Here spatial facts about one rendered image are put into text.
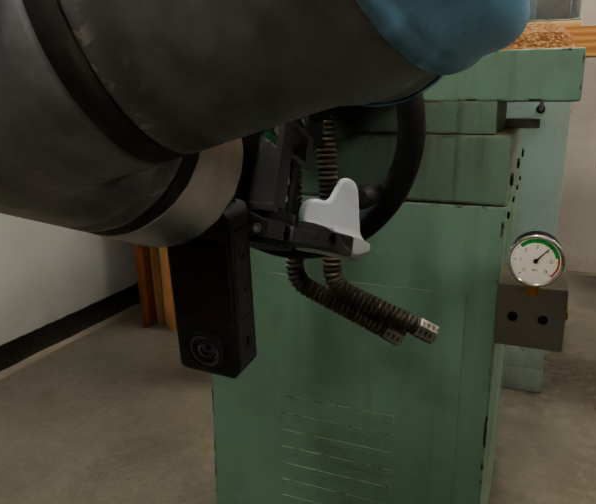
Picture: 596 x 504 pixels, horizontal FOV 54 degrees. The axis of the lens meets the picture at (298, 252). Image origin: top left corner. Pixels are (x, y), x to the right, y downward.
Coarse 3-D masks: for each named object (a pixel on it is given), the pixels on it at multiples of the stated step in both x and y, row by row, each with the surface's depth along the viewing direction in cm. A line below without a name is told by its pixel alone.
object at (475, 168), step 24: (360, 144) 80; (384, 144) 78; (432, 144) 76; (456, 144) 75; (480, 144) 74; (504, 144) 73; (312, 168) 83; (360, 168) 80; (384, 168) 79; (432, 168) 77; (456, 168) 76; (480, 168) 74; (504, 168) 73; (312, 192) 84; (432, 192) 77; (456, 192) 76; (480, 192) 75; (504, 192) 74
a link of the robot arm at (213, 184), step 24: (240, 144) 29; (216, 168) 27; (240, 168) 29; (192, 192) 26; (216, 192) 28; (168, 216) 26; (192, 216) 28; (216, 216) 29; (120, 240) 29; (144, 240) 28; (168, 240) 29
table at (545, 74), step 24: (552, 48) 69; (576, 48) 68; (480, 72) 72; (504, 72) 71; (528, 72) 70; (552, 72) 69; (576, 72) 68; (432, 96) 75; (456, 96) 74; (480, 96) 73; (504, 96) 72; (528, 96) 71; (552, 96) 70; (576, 96) 69
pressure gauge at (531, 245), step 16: (528, 240) 68; (544, 240) 68; (512, 256) 69; (528, 256) 69; (544, 256) 68; (560, 256) 67; (512, 272) 70; (528, 272) 69; (544, 272) 68; (560, 272) 68; (528, 288) 72
